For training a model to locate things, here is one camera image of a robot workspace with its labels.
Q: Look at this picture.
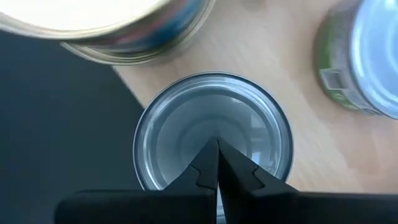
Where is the wooden shelf with black frame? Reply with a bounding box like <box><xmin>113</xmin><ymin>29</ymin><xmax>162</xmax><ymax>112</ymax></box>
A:
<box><xmin>111</xmin><ymin>0</ymin><xmax>398</xmax><ymax>195</ymax></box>

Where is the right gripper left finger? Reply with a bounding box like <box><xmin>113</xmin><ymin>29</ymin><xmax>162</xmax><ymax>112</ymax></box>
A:
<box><xmin>54</xmin><ymin>138</ymin><xmax>218</xmax><ymax>224</ymax></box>

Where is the green-label tuna can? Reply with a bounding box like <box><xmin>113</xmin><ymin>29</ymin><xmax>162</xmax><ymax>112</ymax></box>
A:
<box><xmin>132</xmin><ymin>72</ymin><xmax>294</xmax><ymax>191</ymax></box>
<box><xmin>313</xmin><ymin>0</ymin><xmax>398</xmax><ymax>121</ymax></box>

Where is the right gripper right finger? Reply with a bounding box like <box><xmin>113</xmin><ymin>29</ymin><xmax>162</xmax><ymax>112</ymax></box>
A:
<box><xmin>218</xmin><ymin>139</ymin><xmax>398</xmax><ymax>224</ymax></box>

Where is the blue-label pull-tab can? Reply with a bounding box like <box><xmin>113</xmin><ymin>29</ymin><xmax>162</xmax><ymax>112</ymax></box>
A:
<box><xmin>0</xmin><ymin>0</ymin><xmax>217</xmax><ymax>54</ymax></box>
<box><xmin>60</xmin><ymin>30</ymin><xmax>203</xmax><ymax>67</ymax></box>

